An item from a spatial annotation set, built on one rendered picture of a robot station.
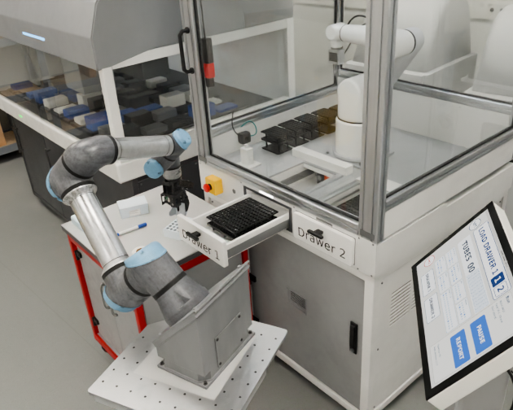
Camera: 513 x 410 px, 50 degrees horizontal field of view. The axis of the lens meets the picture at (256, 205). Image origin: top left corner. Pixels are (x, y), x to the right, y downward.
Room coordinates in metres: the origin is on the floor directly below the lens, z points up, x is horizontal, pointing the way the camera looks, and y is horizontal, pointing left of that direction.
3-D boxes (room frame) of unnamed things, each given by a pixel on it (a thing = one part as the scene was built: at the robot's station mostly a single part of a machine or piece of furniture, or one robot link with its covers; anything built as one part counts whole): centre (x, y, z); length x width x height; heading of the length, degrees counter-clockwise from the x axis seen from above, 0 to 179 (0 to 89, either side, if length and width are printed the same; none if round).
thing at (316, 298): (2.20, -0.44, 0.40); 1.03 x 0.95 x 0.80; 39
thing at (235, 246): (1.86, 0.05, 0.86); 0.40 x 0.26 x 0.06; 129
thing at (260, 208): (1.86, 0.06, 0.87); 0.22 x 0.18 x 0.06; 129
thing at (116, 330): (2.06, 0.46, 0.38); 0.62 x 0.58 x 0.76; 39
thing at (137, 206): (2.19, 0.56, 0.79); 0.13 x 0.09 x 0.05; 109
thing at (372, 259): (2.21, -0.44, 0.87); 1.02 x 0.95 x 0.14; 39
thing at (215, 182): (2.18, 0.19, 0.88); 0.07 x 0.05 x 0.07; 39
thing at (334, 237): (1.69, -0.23, 0.87); 0.29 x 0.02 x 0.11; 39
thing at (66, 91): (3.48, 0.78, 1.13); 1.78 x 1.14 x 0.45; 39
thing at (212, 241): (1.73, 0.21, 0.87); 0.29 x 0.02 x 0.11; 39
